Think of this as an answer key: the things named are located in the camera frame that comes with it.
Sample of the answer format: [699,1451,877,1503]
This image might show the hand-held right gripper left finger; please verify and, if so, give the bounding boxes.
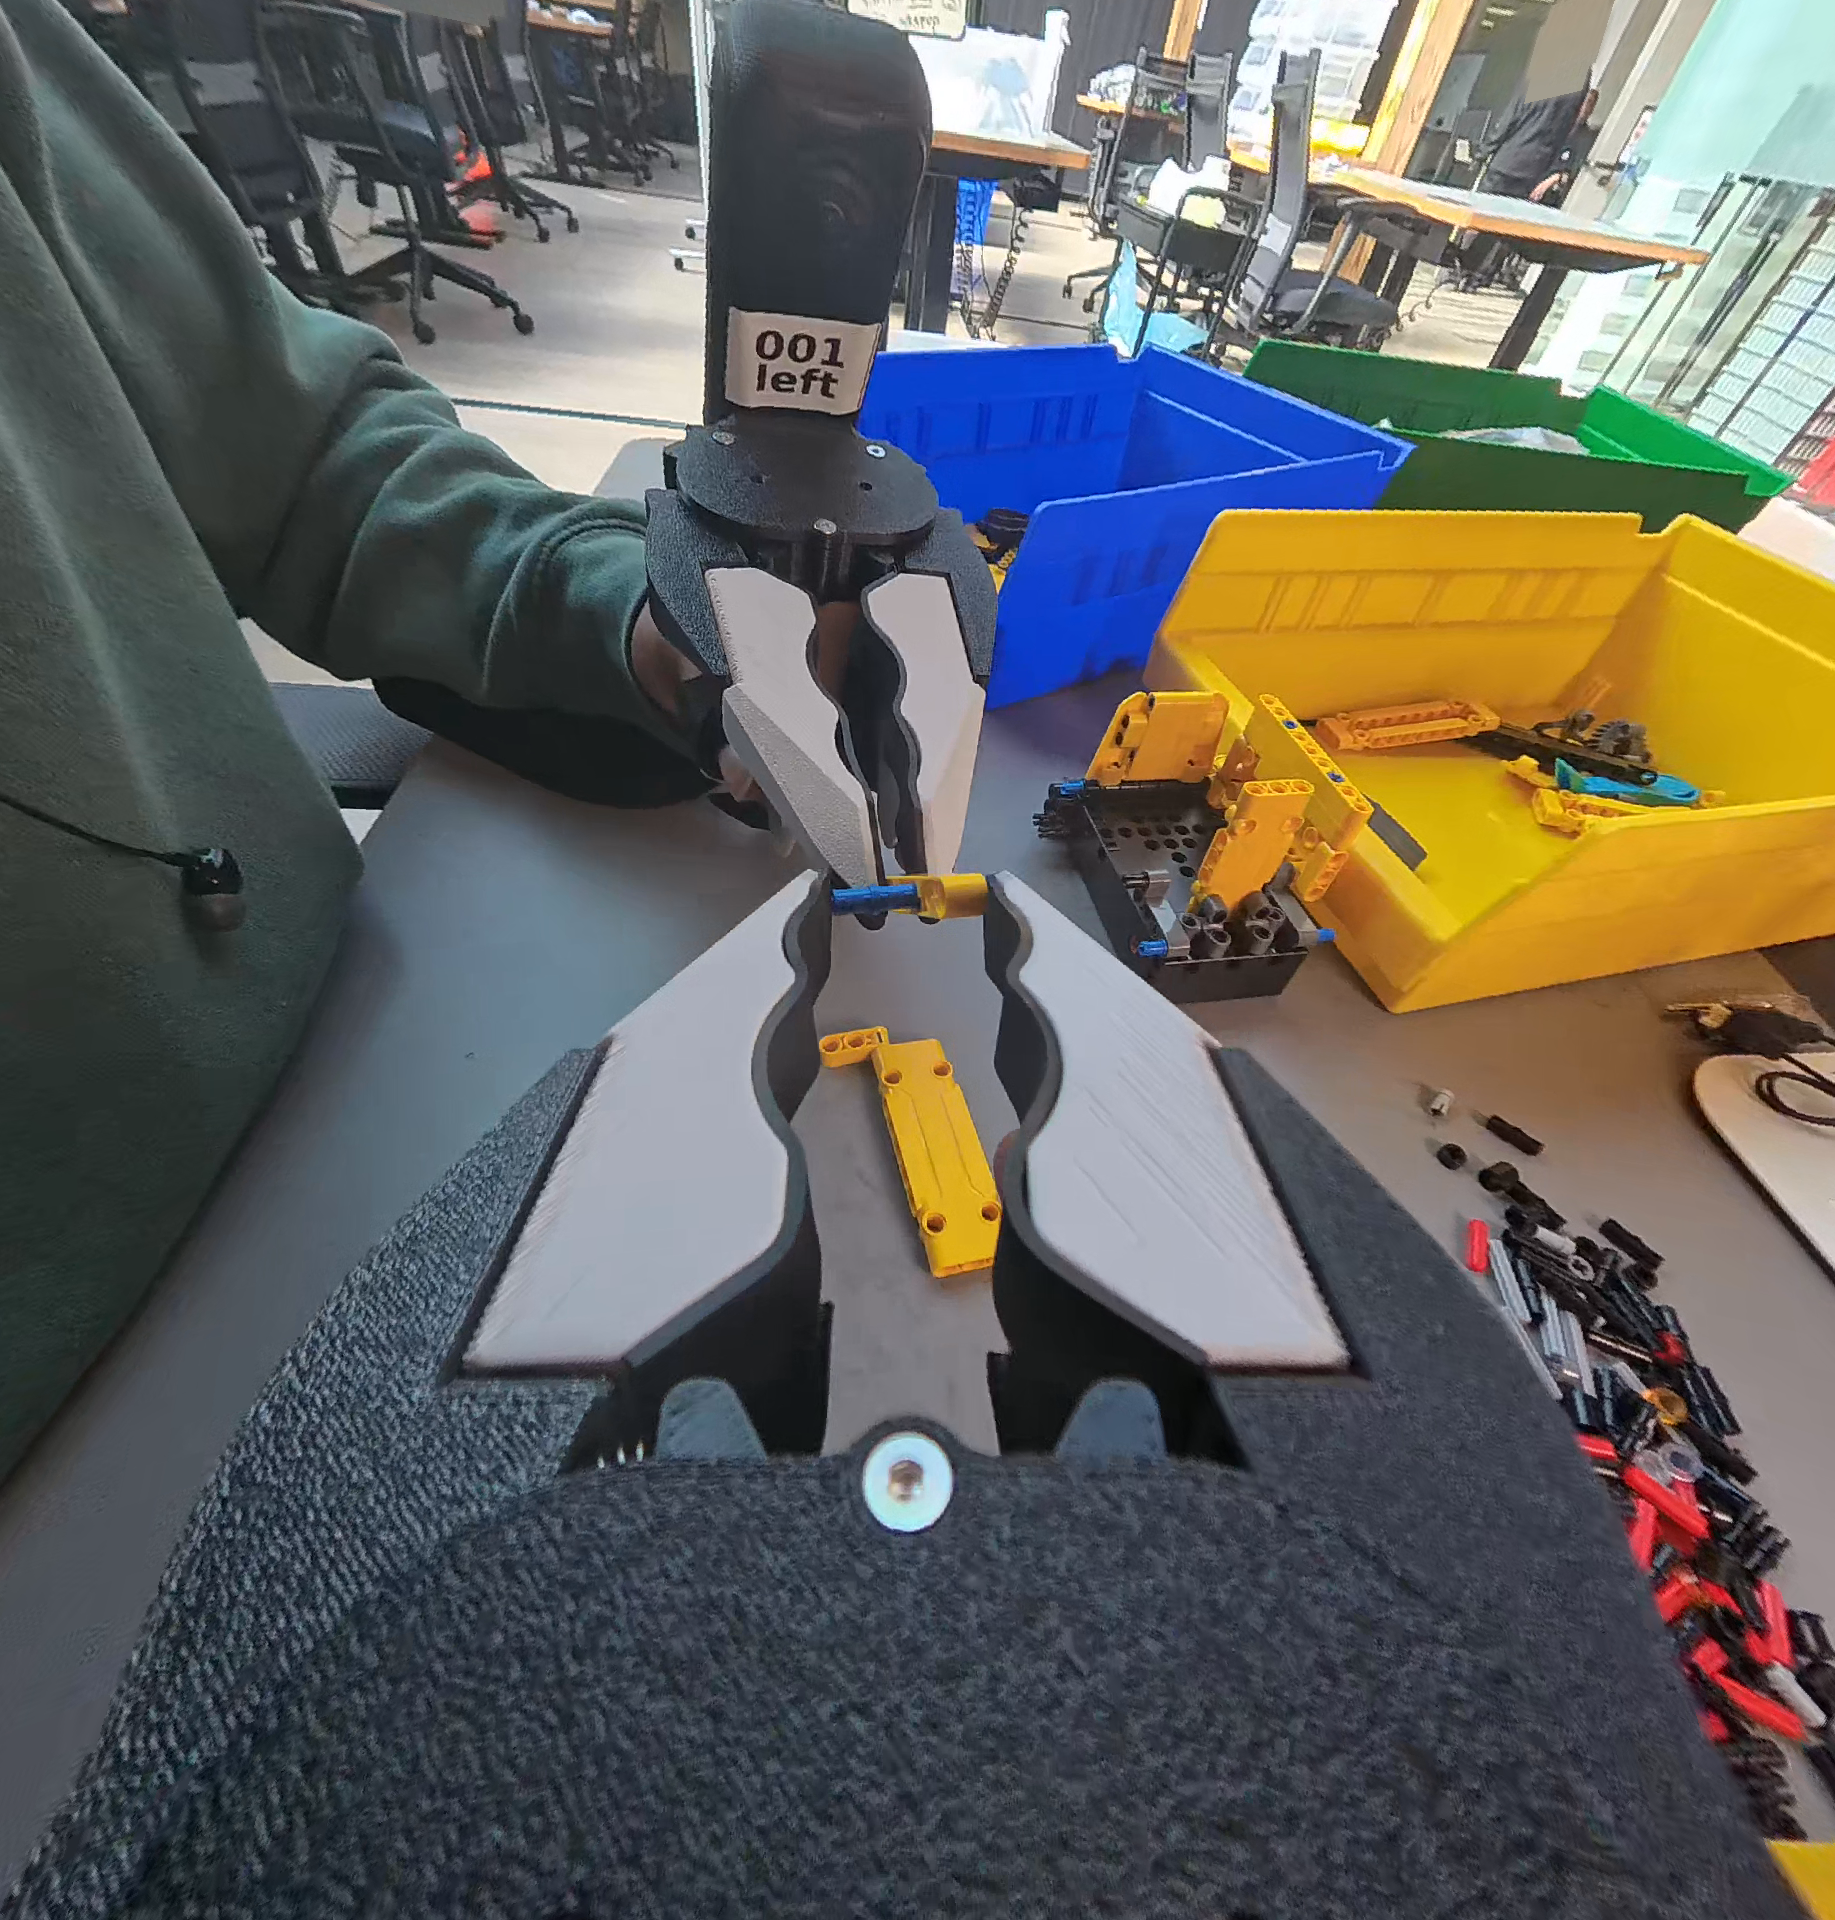
[462,873,837,1459]

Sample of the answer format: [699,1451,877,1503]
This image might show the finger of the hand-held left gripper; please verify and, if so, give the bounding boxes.
[864,569,996,889]
[700,563,881,893]

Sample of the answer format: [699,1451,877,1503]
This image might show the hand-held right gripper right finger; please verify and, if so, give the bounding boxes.
[990,873,1349,1459]

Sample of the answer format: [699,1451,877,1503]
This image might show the yellow lego panel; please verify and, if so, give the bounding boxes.
[869,1039,1009,1279]

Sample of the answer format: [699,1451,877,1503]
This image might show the blue plastic bin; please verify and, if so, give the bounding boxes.
[856,345,1415,710]

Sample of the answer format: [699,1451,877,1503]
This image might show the black lego link assembly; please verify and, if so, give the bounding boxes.
[1465,714,1658,771]

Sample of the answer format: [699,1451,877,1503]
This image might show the black and yellow lego model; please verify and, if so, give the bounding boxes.
[1034,689,1378,1003]

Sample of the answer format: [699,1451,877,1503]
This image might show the pile of small lego pins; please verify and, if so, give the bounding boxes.
[1415,1079,1835,1838]

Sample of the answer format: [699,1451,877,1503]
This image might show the teal lego piece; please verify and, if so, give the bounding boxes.
[1549,752,1729,816]

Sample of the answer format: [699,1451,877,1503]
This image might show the person's left hand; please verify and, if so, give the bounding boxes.
[630,608,778,829]

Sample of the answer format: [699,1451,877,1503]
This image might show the wooden top desk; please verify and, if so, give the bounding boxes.
[902,124,1094,337]
[1307,158,1719,372]

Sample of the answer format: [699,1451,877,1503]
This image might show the black office chair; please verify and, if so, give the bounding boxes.
[1235,47,1406,359]
[252,0,535,345]
[438,14,584,245]

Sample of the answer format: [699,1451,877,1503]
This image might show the black mesh chair seat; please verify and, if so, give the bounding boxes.
[270,682,438,816]

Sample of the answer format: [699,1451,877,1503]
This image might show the white rounded board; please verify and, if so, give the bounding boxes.
[1698,1052,1835,1326]

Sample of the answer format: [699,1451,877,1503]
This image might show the green plastic bin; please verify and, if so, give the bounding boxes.
[1248,337,1796,535]

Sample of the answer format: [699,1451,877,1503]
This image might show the person in green sweatshirt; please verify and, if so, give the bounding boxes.
[0,0,414,1538]

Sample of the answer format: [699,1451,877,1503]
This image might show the yellow lego ladder frame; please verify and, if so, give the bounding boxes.
[1312,692,1506,752]
[1510,752,1658,839]

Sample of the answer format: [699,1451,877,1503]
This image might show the black cable with plug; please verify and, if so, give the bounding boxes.
[1670,1000,1835,1135]

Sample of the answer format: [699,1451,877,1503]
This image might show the wall of clear parts drawers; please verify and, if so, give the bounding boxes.
[1684,189,1835,468]

